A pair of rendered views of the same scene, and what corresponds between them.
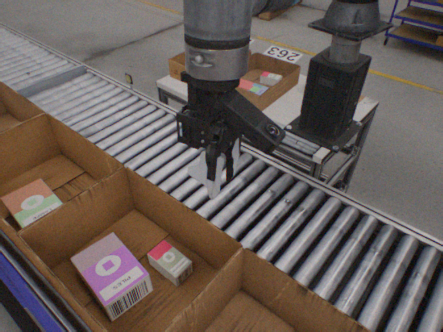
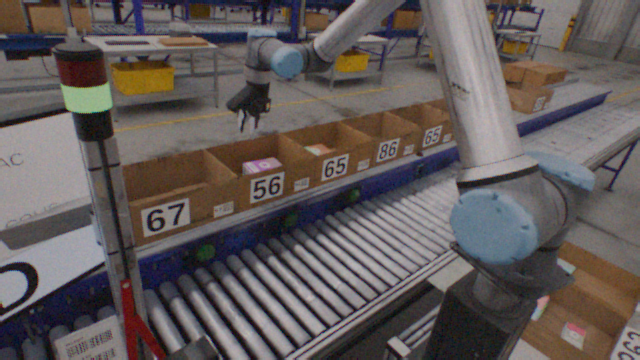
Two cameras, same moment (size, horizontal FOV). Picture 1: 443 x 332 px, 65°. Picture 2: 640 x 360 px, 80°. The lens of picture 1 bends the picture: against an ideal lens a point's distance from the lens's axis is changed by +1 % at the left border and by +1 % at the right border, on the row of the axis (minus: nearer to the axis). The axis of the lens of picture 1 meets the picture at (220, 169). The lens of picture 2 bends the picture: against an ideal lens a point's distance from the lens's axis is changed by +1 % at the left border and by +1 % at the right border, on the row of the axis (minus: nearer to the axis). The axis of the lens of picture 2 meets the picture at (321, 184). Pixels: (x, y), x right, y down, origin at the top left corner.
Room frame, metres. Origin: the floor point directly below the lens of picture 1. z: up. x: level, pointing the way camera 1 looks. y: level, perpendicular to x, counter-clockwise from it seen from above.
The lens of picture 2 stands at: (0.86, -1.26, 1.77)
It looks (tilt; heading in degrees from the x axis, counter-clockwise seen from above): 30 degrees down; 96
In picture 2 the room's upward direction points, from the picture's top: 7 degrees clockwise
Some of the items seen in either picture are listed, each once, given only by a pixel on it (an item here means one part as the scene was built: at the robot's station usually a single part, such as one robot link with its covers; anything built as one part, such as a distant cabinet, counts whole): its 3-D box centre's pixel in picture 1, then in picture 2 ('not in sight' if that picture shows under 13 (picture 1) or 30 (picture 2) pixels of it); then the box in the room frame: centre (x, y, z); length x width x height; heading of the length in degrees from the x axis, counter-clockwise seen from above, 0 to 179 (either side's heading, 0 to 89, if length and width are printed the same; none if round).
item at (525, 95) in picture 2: not in sight; (525, 97); (2.21, 2.29, 0.96); 0.39 x 0.29 x 0.17; 50
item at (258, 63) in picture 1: (257, 80); (549, 314); (1.61, -0.19, 0.80); 0.38 x 0.28 x 0.10; 141
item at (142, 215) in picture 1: (135, 262); (260, 169); (0.44, 0.19, 0.96); 0.39 x 0.29 x 0.17; 50
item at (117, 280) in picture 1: (112, 274); (263, 171); (0.43, 0.25, 0.92); 0.16 x 0.11 x 0.07; 43
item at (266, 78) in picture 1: (271, 79); (571, 339); (1.66, -0.27, 0.78); 0.10 x 0.06 x 0.05; 61
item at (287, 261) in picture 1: (300, 245); (279, 290); (0.65, -0.26, 0.72); 0.52 x 0.05 x 0.05; 140
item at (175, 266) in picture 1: (170, 263); not in sight; (0.47, 0.12, 0.91); 0.10 x 0.06 x 0.05; 50
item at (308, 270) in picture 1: (318, 256); (264, 297); (0.61, -0.31, 0.72); 0.52 x 0.05 x 0.05; 140
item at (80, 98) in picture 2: not in sight; (84, 82); (0.51, -0.84, 1.62); 0.05 x 0.05 x 0.06
